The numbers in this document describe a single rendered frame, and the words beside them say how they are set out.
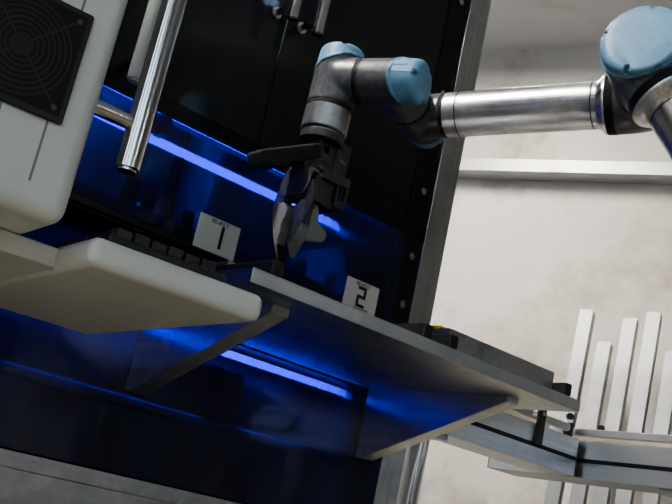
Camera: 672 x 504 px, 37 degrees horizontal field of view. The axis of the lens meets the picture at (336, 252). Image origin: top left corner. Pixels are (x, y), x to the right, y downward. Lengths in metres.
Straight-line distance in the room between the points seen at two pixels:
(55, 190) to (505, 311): 3.82
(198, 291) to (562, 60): 4.20
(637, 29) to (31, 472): 1.07
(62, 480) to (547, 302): 3.32
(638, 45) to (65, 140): 0.80
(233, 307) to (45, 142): 0.25
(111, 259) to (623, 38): 0.79
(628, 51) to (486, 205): 3.47
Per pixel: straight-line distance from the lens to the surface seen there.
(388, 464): 1.98
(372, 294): 1.95
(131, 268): 1.00
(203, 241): 1.72
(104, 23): 1.04
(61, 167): 0.99
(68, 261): 1.03
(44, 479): 1.59
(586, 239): 4.70
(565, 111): 1.62
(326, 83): 1.63
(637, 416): 4.12
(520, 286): 4.70
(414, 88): 1.58
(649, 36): 1.46
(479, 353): 1.60
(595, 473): 2.59
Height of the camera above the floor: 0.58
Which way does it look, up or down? 15 degrees up
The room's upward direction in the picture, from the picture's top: 12 degrees clockwise
